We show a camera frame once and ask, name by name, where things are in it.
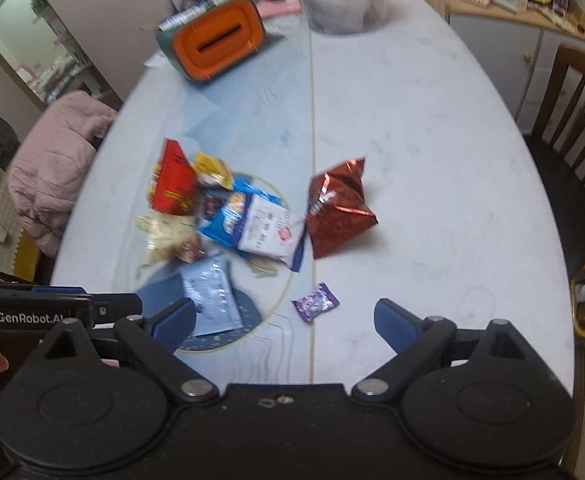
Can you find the wood framed mirror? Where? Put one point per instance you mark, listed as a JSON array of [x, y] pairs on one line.
[[32, 35]]

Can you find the silver blue snack packet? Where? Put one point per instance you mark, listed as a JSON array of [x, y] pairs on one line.
[[210, 295]]

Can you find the small pale wrapper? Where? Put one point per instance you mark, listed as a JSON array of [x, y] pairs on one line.
[[262, 266]]

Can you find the beige patterned cloth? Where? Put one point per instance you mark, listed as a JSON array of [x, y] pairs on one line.
[[0, 230]]

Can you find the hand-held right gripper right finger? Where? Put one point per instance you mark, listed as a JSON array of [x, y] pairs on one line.
[[397, 325]]

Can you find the white cabinet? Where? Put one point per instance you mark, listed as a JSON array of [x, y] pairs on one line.
[[512, 65]]

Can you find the wooden chair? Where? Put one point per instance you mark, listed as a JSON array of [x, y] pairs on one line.
[[572, 170]]

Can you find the shiny brown snack bag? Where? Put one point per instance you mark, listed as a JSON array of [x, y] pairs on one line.
[[337, 210]]

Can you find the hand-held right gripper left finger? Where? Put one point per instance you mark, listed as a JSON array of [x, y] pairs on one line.
[[170, 322]]

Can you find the pink padded jacket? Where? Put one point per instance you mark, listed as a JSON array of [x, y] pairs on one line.
[[52, 170]]

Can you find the yellow snack packet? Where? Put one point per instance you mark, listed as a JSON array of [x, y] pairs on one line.
[[212, 170]]

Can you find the purple candy packet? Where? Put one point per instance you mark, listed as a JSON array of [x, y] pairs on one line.
[[316, 302]]

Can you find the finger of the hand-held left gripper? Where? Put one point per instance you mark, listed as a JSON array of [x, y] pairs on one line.
[[57, 289], [117, 305]]

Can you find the white snack packet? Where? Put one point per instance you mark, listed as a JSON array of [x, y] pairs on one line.
[[270, 230]]

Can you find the cream snack packet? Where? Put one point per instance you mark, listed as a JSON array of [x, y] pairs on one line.
[[167, 237]]

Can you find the red snack packet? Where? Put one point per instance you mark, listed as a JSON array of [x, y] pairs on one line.
[[175, 182]]

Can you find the orange green tissue box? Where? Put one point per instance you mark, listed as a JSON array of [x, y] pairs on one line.
[[220, 37]]

